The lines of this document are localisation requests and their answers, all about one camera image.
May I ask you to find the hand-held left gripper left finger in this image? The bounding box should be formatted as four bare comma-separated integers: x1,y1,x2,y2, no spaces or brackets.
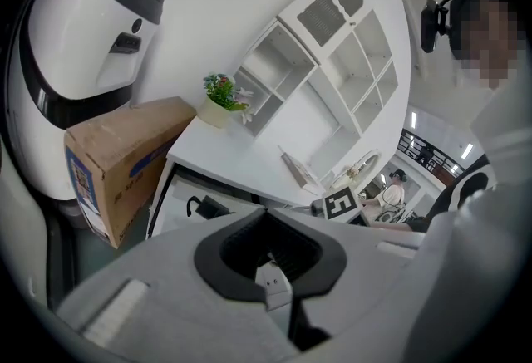
194,208,267,304

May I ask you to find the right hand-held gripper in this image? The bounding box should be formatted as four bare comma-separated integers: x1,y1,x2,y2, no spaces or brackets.
309,185,372,228

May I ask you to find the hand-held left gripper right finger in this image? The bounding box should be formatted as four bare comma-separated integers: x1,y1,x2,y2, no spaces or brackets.
265,208,348,299

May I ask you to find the white drawer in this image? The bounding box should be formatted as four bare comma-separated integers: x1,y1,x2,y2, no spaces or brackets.
146,161,267,238

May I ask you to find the white desk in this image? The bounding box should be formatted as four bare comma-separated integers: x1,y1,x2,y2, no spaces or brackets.
146,115,333,238

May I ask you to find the white vanity with oval mirror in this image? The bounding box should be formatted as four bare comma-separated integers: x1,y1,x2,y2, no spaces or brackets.
331,149,384,193

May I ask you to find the book with pale cover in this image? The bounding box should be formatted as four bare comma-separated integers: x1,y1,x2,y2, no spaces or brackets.
277,145,322,189

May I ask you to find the black metal railing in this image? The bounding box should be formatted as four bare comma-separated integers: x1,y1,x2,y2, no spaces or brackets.
397,128,467,179

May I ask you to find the white hutch shelf unit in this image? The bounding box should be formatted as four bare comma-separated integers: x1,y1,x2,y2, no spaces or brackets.
231,0,400,188

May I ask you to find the brown cardboard box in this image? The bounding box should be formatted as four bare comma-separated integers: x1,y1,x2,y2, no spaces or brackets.
63,96,198,250

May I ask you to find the small potted plant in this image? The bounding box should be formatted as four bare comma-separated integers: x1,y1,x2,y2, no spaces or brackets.
195,72,255,130

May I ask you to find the person's white clothed torso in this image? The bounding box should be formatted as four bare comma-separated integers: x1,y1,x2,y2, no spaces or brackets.
398,81,532,358

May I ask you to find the person's head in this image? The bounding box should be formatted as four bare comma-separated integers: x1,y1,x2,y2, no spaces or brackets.
450,0,521,91

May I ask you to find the white robot with dark head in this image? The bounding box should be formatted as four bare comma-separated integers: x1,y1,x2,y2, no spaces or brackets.
7,0,167,201

